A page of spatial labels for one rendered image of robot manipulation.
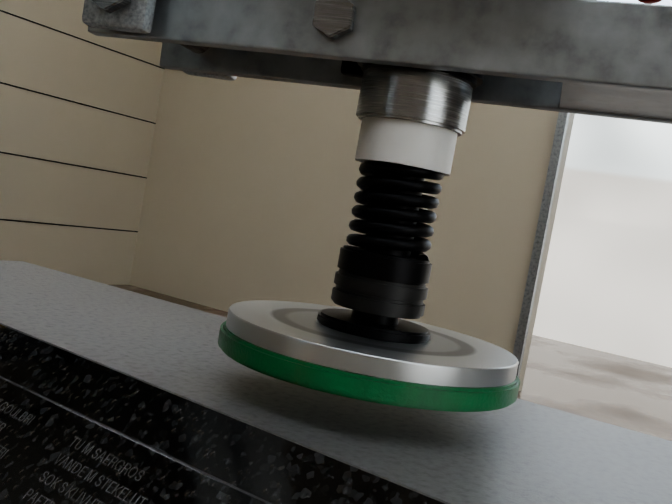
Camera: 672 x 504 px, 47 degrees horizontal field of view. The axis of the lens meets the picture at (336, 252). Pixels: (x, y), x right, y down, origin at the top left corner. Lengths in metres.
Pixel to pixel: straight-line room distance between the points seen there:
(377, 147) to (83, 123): 6.31
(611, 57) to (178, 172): 6.68
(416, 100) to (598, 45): 0.12
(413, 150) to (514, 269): 4.98
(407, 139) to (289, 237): 5.80
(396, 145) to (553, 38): 0.12
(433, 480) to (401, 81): 0.26
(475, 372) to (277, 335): 0.13
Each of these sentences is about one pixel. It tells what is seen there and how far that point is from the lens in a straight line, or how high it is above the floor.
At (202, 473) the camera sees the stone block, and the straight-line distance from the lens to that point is 0.49.
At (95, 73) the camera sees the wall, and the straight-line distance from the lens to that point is 6.88.
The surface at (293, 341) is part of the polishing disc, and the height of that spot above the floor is 0.92.
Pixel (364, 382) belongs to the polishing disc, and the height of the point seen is 0.91.
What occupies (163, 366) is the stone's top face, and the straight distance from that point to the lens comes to 0.61.
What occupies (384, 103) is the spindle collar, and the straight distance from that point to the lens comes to 0.54.
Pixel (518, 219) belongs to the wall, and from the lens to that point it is 5.52.
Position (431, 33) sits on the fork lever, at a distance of 0.52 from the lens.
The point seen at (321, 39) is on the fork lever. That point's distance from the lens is 0.54.
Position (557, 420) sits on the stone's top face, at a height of 0.87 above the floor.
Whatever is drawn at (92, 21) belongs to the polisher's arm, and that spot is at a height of 1.10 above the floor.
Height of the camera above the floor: 1.00
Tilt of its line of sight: 3 degrees down
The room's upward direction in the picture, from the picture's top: 10 degrees clockwise
